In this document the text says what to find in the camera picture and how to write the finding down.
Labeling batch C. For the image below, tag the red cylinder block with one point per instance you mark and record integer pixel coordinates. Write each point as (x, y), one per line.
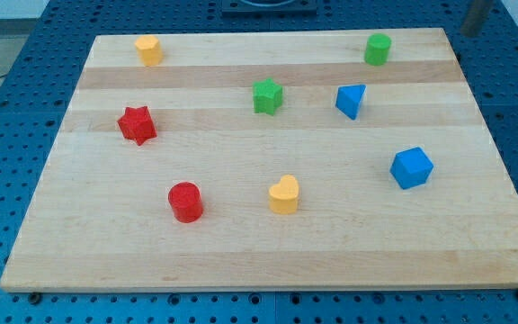
(185, 201)

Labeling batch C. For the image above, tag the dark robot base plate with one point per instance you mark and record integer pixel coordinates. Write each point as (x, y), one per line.
(237, 7)

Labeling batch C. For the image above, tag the yellow heart block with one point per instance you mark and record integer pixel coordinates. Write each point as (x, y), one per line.
(284, 196)

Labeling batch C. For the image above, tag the grey metal rod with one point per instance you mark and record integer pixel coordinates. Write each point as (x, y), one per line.
(475, 17)

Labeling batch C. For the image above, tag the blue triangle block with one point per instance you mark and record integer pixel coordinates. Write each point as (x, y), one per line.
(349, 99)

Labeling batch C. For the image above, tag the green cylinder block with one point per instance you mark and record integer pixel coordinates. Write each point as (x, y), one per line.
(377, 49)

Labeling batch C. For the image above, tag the wooden board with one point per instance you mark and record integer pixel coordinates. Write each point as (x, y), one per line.
(100, 221)

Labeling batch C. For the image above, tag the blue cube block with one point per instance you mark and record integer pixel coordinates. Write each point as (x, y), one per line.
(411, 168)

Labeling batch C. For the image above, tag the green star block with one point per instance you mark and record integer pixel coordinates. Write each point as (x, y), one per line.
(267, 96)

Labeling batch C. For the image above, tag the red star block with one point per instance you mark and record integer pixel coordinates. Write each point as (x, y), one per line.
(137, 124)

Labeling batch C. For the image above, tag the yellow hexagon block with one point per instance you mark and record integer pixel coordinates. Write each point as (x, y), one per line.
(149, 50)

